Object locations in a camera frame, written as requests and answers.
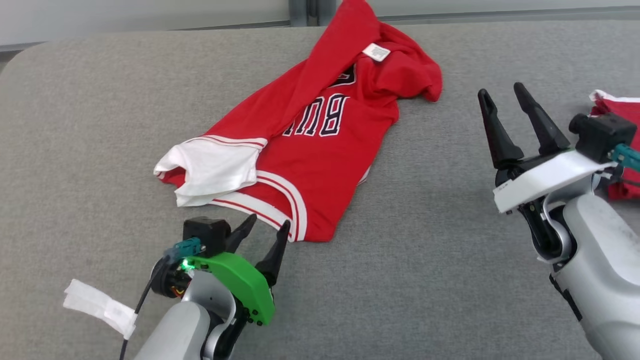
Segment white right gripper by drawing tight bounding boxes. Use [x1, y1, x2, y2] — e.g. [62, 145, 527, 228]
[477, 82, 619, 215]

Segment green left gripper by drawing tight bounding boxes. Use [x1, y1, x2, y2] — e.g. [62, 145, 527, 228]
[184, 213, 292, 327]

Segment red basketball jersey white sleeves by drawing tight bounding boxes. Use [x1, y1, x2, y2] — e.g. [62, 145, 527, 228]
[153, 0, 444, 244]

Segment red shorts white trim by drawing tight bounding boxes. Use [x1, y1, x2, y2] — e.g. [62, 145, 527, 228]
[588, 89, 640, 201]

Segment teal left camera connector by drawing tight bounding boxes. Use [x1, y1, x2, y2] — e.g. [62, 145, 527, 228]
[171, 238, 202, 259]

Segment teal camera connector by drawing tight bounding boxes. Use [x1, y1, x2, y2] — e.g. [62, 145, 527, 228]
[610, 143, 640, 172]
[171, 238, 202, 259]

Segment teal right camera connector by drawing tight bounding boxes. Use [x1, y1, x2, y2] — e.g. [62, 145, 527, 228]
[610, 143, 640, 172]

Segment grey partition base rail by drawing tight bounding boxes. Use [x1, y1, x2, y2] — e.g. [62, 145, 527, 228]
[379, 5, 640, 26]
[0, 20, 292, 54]

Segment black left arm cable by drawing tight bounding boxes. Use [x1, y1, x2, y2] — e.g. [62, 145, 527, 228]
[118, 255, 171, 360]

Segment white tape cable tag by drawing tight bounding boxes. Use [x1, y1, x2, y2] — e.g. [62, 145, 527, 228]
[63, 278, 137, 340]

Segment grey partition post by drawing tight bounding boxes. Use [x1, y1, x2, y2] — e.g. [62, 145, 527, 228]
[288, 0, 308, 27]
[310, 0, 337, 26]

